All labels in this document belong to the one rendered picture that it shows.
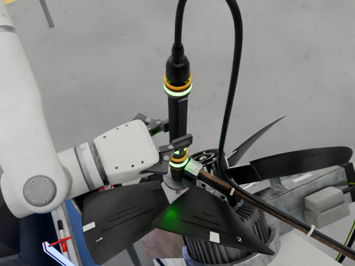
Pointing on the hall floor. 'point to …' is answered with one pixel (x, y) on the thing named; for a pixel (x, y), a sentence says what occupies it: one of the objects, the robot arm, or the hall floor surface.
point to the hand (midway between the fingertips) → (177, 132)
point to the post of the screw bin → (133, 255)
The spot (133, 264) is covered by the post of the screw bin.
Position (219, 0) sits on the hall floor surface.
